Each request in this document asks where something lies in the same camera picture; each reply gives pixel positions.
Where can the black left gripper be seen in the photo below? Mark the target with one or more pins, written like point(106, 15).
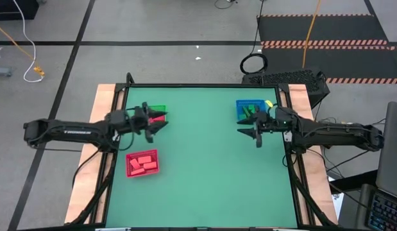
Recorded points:
point(138, 122)

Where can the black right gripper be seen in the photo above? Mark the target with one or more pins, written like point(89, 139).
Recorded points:
point(275, 122)

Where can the red block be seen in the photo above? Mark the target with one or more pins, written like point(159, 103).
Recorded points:
point(158, 119)

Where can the green cube block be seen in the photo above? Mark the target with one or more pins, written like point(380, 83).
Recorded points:
point(252, 107)

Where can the orange rectangular block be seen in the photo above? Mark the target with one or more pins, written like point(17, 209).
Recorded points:
point(144, 159)
point(150, 165)
point(138, 172)

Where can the orange long rounded block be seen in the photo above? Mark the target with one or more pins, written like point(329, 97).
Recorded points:
point(135, 163)

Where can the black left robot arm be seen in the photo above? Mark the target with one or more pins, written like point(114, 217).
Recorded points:
point(73, 130)

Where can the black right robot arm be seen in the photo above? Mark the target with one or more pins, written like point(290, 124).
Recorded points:
point(339, 133)

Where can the green plastic basket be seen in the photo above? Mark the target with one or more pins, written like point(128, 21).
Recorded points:
point(159, 108)

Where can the blue plastic basket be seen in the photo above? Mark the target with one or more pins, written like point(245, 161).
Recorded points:
point(240, 103)

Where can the yellow tag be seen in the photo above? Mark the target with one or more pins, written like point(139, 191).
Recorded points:
point(268, 103)

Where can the black perforated computer case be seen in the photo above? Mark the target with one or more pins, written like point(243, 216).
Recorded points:
point(281, 77)

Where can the red plastic basket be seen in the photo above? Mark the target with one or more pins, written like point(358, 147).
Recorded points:
point(131, 174)

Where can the wooden table side board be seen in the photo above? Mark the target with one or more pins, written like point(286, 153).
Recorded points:
point(321, 192)
point(82, 186)

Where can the black desk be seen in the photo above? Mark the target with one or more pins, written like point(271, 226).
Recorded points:
point(355, 181)

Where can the black striped floor mat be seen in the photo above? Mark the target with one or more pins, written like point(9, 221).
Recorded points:
point(345, 29)

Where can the grey laptop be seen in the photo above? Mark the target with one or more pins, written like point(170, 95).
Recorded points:
point(392, 150)

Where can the grey power strip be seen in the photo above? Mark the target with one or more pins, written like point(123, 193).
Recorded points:
point(2, 72)

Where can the black backlit keyboard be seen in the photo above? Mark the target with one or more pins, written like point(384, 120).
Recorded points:
point(385, 213)

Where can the black box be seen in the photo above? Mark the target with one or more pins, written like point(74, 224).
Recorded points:
point(12, 8)

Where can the black table frame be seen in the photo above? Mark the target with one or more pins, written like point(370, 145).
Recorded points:
point(201, 85)

